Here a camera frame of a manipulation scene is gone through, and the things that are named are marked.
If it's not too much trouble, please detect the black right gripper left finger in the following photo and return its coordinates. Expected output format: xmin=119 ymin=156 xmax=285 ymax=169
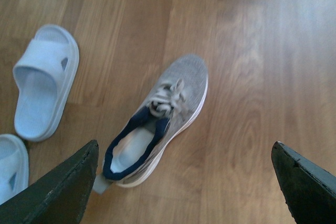
xmin=1 ymin=140 xmax=99 ymax=223

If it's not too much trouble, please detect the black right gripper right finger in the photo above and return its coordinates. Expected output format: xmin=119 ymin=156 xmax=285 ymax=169
xmin=271 ymin=142 xmax=335 ymax=223

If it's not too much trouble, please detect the light blue slipper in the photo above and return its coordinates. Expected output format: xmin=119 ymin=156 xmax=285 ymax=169
xmin=1 ymin=134 xmax=29 ymax=204
xmin=13 ymin=24 xmax=79 ymax=142

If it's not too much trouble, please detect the grey sneaker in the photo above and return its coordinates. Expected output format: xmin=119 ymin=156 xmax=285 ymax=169
xmin=93 ymin=54 xmax=208 ymax=194

